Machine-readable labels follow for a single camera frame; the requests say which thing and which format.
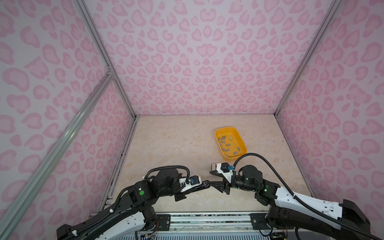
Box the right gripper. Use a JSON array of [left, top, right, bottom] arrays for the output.
[[207, 169, 258, 196]]

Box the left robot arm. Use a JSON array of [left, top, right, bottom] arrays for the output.
[[57, 165, 210, 240]]

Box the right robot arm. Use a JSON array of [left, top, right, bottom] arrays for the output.
[[210, 163, 373, 240]]

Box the yellow plastic tray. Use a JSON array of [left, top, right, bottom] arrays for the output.
[[215, 127, 248, 162]]

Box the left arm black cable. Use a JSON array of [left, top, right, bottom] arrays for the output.
[[143, 164, 192, 184]]

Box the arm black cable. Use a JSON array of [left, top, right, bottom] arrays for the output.
[[232, 152, 383, 240], [143, 164, 192, 184]]

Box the aluminium mounting rail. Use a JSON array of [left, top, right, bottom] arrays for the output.
[[86, 211, 289, 240]]

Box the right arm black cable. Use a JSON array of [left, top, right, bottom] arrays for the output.
[[232, 152, 383, 240]]

